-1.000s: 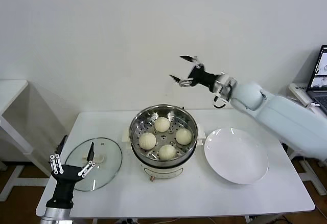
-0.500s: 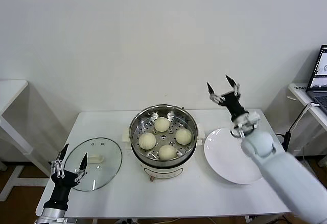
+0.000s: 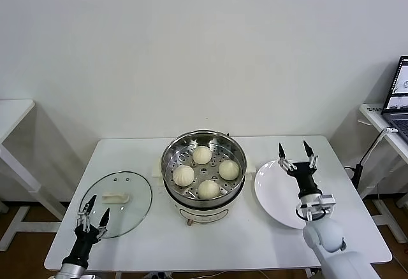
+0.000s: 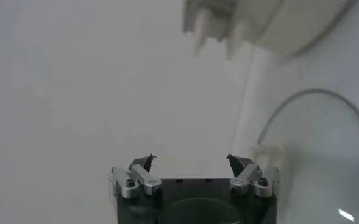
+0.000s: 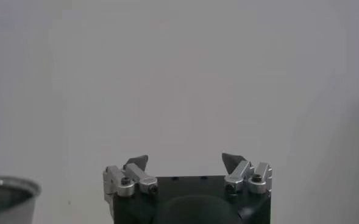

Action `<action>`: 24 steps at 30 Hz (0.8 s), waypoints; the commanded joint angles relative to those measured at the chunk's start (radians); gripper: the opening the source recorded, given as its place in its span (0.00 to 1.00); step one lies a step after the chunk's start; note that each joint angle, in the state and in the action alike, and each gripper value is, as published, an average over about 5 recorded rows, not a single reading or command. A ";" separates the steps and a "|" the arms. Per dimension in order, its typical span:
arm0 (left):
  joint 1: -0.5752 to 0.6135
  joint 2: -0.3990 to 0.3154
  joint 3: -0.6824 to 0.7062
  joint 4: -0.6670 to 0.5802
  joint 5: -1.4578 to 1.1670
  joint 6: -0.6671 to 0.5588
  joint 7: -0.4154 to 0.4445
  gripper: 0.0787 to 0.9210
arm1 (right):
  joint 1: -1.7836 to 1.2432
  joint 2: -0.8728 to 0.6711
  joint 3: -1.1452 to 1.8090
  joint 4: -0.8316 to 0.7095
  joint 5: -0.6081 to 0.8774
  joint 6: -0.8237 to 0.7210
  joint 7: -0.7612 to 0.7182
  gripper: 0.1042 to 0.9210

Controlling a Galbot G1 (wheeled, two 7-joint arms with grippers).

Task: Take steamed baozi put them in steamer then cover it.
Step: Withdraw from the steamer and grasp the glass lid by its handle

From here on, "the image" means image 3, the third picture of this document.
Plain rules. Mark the grey open laptop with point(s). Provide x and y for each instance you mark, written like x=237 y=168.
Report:
x=396 y=123

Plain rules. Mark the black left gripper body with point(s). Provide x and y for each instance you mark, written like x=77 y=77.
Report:
x=82 y=244

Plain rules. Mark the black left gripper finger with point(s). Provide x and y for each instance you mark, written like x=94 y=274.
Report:
x=105 y=218
x=89 y=205

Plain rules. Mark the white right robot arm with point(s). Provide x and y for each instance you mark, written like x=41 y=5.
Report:
x=325 y=237

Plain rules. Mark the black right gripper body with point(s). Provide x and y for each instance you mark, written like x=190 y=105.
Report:
x=304 y=177

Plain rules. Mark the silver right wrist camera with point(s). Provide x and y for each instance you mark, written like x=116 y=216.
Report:
x=326 y=202

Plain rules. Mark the white steamed baozi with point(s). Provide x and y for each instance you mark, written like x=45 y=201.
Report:
x=202 y=154
x=229 y=169
x=209 y=189
x=184 y=175

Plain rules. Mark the perforated steel steamer basket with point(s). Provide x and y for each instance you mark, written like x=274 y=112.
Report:
x=172 y=156

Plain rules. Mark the stainless steel steamer pot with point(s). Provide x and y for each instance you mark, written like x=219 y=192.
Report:
x=204 y=213

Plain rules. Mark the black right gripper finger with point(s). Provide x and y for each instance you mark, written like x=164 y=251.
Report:
x=281 y=152
x=308 y=150

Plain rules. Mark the white round plate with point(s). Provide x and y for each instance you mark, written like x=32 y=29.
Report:
x=271 y=190

